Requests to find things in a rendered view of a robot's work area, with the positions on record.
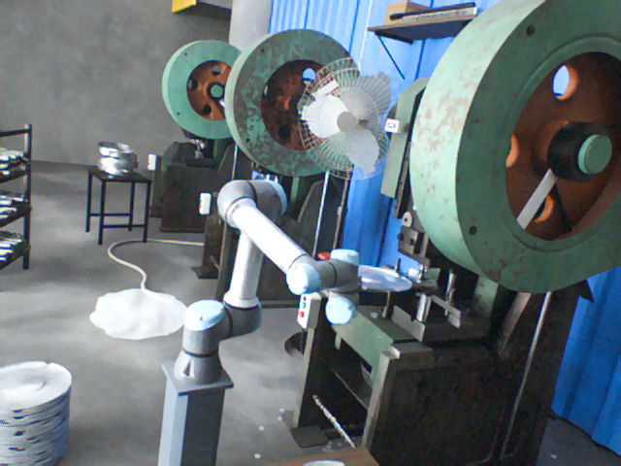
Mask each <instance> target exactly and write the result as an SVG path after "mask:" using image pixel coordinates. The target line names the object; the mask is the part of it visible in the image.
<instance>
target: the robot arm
mask: <svg viewBox="0 0 621 466"><path fill-rule="evenodd" d="M217 206H218V209H219V212H220V214H221V215H222V218H223V219H224V220H225V221H226V222H227V223H228V224H230V225H231V226H233V227H236V228H239V229H240V230H241V236H240V241H239V246H238V252H237V258H236V263H235V269H234V274H233V280H232V285H231V290H229V291H227V292H226V293H225V294H224V299H223V304H220V303H218V302H215V301H200V302H197V303H195V304H192V305H191V306H189V307H188V309H187V311H186V317H185V320H184V334H183V343H182V351H181V352H180V354H179V357H178V359H177V361H176V364H175V368H174V375H175V377H176V378H177V379H178V381H180V382H182V383H187V384H191V385H207V384H211V383H214V382H215V381H217V380H218V379H219V378H220V377H221V372H222V365H221V361H220V356H219V344H220V342H221V341H224V340H228V339H231V338H236V337H240V336H245V335H248V334H249V332H253V331H255V330H256V329H257V328H258V327H259V326H260V324H261V322H262V317H263V312H262V311H261V309H262V308H261V305H260V303H259V300H258V298H257V296H256V295H255V294H256V289H257V285H258V280H259V274H260V270H261V265H262V260H263V254H264V253H265V254H266V255H268V256H270V258H271V259H272V260H273V261H274V262H275V263H276V264H277V266H278V267H279V268H280V269H281V270H282V271H283V272H284V273H285V274H286V281H287V282H288V284H289V285H290V289H291V290H292V291H293V292H295V293H296V294H312V293H315V292H316V291H321V290H325V289H330V295H329V303H328V305H327V317H328V318H329V319H330V321H331V322H333V323H334V324H337V325H346V324H348V323H350V322H351V321H352V320H353V319H354V317H355V313H356V309H357V306H377V307H386V306H387V301H388V294H389V293H388V292H386V291H385V290H376V289H361V284H362V276H359V275H358V268H359V255H358V253H357V252H356V251H354V250H333V251H332V256H331V260H325V261H319V262H316V261H314V260H313V259H312V257H311V256H310V255H309V254H308V253H307V252H305V251H303V250H302V249H301V248H300V247H299V246H298V245H297V244H295V243H294V242H293V241H292V240H291V239H290V238H289V236H288V235H285V234H284V233H283V232H282V231H281V230H280V229H279V228H278V227H276V226H275V224H276V219H277V217H279V216H281V214H283V213H284V211H285V208H286V198H285V193H284V192H283V189H282V187H281V186H280V185H279V184H278V183H276V182H270V181H233V182H230V183H228V184H226V185H225V186H224V187H222V189H221V190H220V192H219V194H218V199H217Z"/></svg>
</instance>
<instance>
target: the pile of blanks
mask: <svg viewBox="0 0 621 466"><path fill-rule="evenodd" d="M71 386H72V382H71V383H70V387H69V388H68V390H67V391H64V392H65V393H64V394H63V395H60V396H59V397H57V399H56V400H54V401H52V402H50V403H46V404H44V405H41V406H38V407H33V408H28V409H20V410H19V411H2V410H0V466H51V465H54V464H55V463H56V462H58V461H59V460H60V459H61V458H62V455H63V454H64V452H65V451H66V449H67V448H68V438H69V425H70V396H71Z"/></svg>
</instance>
